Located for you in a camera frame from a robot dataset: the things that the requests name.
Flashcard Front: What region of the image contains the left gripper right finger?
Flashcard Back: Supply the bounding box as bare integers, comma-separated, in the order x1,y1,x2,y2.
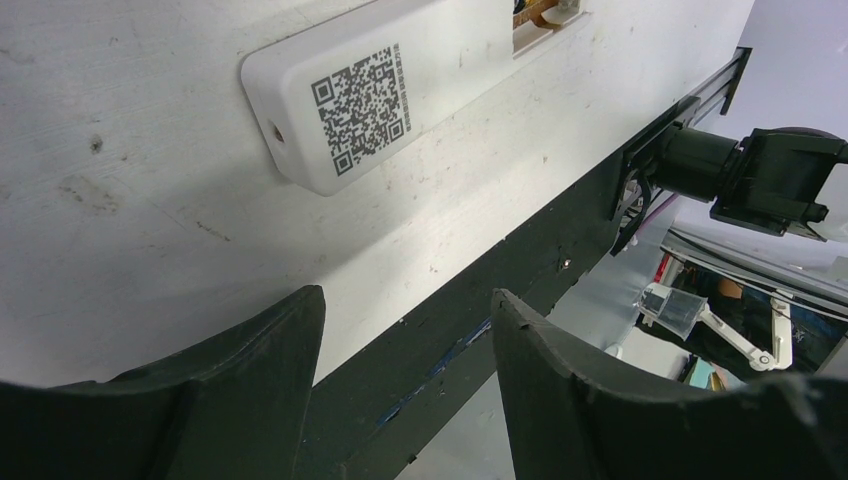
491,289,847,479

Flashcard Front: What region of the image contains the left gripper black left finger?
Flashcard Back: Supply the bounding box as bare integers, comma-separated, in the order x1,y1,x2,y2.
1,285,326,479

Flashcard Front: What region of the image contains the white remote control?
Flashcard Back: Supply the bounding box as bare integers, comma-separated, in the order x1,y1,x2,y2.
240,1,588,196

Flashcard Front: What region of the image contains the gold AAA battery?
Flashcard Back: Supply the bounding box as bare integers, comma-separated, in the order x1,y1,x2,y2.
512,0,561,30

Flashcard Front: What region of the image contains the white articulated lamp stand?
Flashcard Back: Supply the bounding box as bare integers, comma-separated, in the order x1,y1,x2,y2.
636,282,794,381

